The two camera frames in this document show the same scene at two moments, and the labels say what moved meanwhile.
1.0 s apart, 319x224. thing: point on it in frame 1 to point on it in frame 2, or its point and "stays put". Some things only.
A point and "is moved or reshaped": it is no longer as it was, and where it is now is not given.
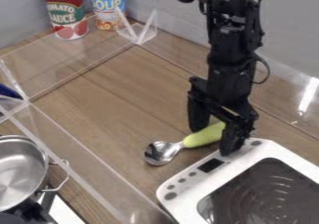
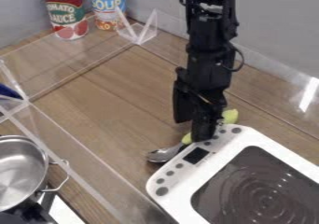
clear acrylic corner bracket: [136, 32] stays put
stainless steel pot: [24, 170] stays put
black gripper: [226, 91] to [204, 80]
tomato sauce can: [66, 8] stays put
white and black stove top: [263, 184] is moved or reshaped
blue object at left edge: [8, 91] stays put
